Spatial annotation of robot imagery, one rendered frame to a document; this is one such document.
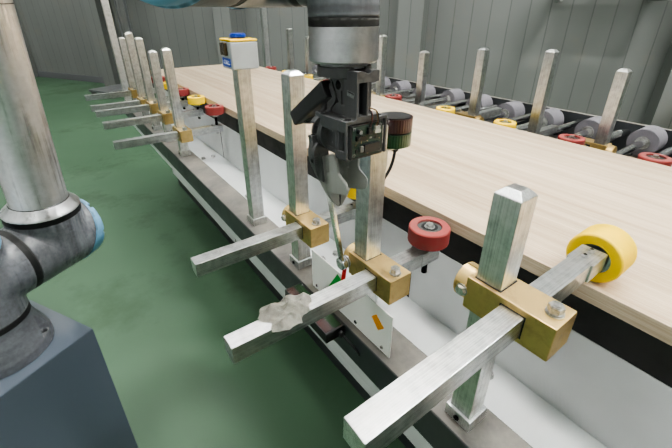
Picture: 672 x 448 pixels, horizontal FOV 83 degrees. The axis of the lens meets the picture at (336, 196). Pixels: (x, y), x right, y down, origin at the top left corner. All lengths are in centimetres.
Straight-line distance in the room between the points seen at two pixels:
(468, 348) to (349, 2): 40
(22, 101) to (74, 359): 58
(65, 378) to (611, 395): 109
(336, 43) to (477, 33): 464
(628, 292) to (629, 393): 16
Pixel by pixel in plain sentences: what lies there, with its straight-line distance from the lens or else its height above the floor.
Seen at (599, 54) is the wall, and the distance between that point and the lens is 515.
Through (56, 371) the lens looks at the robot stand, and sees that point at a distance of 111.
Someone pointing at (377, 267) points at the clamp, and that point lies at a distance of 69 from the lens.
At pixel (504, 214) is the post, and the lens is 47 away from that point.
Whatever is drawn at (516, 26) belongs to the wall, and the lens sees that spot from 507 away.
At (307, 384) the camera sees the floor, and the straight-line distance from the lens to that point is 161.
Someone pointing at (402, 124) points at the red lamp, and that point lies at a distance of 62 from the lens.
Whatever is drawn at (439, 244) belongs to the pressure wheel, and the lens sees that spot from 74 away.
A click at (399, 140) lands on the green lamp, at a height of 109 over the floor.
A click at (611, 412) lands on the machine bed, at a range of 84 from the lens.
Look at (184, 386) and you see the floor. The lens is 170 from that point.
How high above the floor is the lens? 128
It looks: 26 degrees down
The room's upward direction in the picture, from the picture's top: straight up
